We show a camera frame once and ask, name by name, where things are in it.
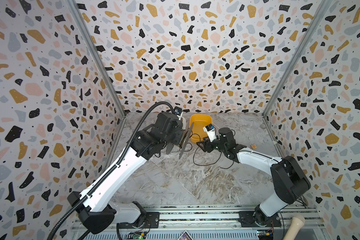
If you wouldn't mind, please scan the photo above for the black corrugated cable conduit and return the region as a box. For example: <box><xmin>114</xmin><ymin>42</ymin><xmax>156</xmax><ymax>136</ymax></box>
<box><xmin>46</xmin><ymin>101</ymin><xmax>176</xmax><ymax>240</ymax></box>

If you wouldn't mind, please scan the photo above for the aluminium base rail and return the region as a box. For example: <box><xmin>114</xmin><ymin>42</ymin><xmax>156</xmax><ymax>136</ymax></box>
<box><xmin>85</xmin><ymin>204</ymin><xmax>331</xmax><ymax>240</ymax></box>

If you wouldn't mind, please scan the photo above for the grey cable spool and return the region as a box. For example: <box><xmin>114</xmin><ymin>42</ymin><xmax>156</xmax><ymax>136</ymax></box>
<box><xmin>166</xmin><ymin>123</ymin><xmax>194</xmax><ymax>159</ymax></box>

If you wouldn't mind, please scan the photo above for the white rectangular tray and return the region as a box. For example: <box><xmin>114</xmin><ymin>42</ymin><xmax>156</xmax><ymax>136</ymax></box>
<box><xmin>179</xmin><ymin>116</ymin><xmax>187</xmax><ymax>128</ymax></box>

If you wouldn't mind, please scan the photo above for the wooden mallet handle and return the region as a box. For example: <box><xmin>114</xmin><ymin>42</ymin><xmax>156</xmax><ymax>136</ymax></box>
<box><xmin>283</xmin><ymin>215</ymin><xmax>306</xmax><ymax>240</ymax></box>

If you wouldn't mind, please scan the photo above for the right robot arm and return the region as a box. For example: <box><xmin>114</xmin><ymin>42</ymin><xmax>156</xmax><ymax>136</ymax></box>
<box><xmin>197</xmin><ymin>124</ymin><xmax>311</xmax><ymax>227</ymax></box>

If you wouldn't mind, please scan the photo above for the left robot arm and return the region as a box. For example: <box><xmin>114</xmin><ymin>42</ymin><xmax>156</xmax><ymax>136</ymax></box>
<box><xmin>68</xmin><ymin>110</ymin><xmax>186</xmax><ymax>235</ymax></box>

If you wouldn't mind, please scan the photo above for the yellow rectangular tray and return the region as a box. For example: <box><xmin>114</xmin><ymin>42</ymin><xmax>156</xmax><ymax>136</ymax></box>
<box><xmin>190</xmin><ymin>114</ymin><xmax>213</xmax><ymax>143</ymax></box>

